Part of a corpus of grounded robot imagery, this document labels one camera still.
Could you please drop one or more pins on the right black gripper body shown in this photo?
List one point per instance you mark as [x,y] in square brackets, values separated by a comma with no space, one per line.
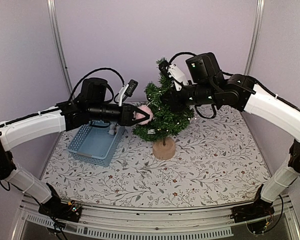
[178,105]

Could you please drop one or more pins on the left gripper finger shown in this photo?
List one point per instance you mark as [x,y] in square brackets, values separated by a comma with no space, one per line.
[140,111]
[140,121]

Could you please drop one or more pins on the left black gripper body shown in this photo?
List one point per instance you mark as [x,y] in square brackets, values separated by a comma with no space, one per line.
[123,121]

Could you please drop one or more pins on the pink pompom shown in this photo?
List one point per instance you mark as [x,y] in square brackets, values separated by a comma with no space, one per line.
[151,114]

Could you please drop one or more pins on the small green christmas tree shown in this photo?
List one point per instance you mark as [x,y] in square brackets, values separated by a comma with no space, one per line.
[164,122]

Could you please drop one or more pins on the white cotton boll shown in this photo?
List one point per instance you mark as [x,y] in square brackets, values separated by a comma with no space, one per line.
[113,129]

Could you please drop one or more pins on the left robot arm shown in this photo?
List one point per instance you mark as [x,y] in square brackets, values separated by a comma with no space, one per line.
[89,105]

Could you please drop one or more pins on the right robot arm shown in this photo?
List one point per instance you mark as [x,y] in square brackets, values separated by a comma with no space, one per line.
[208,86]

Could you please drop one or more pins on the wooden tree base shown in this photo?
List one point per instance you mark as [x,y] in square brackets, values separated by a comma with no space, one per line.
[164,149]

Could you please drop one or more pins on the white battery box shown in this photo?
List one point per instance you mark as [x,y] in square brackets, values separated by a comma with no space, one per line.
[151,132]

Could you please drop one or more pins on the light blue plastic basket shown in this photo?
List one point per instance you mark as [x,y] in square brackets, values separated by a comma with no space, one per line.
[93,144]

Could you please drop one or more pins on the floral table mat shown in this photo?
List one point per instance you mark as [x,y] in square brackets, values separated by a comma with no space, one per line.
[216,162]

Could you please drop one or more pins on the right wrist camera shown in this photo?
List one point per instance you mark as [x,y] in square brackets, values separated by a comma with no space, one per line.
[163,67]

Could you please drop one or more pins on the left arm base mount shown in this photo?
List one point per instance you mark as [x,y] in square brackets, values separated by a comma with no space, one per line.
[55,208]

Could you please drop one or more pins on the front aluminium rail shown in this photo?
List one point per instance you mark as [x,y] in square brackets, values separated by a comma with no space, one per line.
[105,222]

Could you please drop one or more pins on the right aluminium frame post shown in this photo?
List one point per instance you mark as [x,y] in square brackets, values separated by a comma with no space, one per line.
[257,25]

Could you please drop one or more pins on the aluminium frame post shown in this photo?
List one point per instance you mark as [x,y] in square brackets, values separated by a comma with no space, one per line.
[257,25]
[51,7]

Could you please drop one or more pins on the left aluminium frame post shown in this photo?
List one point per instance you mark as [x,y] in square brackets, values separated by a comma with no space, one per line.
[51,7]

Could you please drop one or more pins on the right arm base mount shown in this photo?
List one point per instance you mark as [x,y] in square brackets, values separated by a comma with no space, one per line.
[252,211]

